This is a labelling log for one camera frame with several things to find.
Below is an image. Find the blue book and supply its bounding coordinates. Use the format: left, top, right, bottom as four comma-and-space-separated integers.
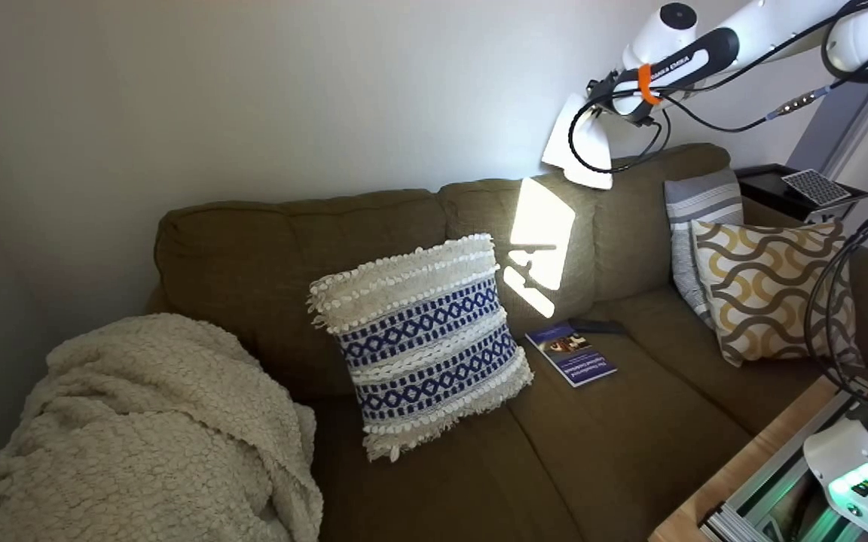
520, 318, 620, 391

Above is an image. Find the grey white striped pillow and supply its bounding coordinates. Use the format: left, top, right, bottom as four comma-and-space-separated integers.
663, 165, 746, 330

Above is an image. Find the cream knit blanket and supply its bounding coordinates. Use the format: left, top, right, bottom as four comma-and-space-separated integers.
0, 311, 324, 542

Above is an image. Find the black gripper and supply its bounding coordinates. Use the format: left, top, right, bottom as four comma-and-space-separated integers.
586, 69, 658, 127

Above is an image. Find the aluminium base frame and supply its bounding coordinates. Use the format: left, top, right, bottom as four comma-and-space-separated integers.
703, 385, 868, 542

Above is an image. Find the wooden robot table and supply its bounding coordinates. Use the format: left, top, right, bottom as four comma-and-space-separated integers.
647, 365, 868, 542

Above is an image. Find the brown fabric sofa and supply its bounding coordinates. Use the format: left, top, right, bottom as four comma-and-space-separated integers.
144, 142, 868, 542

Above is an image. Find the blue white woven pillow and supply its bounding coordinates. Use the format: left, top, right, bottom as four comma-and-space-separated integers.
304, 232, 536, 468

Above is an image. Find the grey tablet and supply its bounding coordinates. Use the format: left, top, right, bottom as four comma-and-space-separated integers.
776, 165, 850, 211

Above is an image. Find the gold grey wavy pillow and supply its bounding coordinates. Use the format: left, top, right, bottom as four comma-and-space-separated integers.
691, 216, 866, 370

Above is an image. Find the dark side table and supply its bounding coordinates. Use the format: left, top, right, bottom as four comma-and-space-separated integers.
733, 160, 868, 228

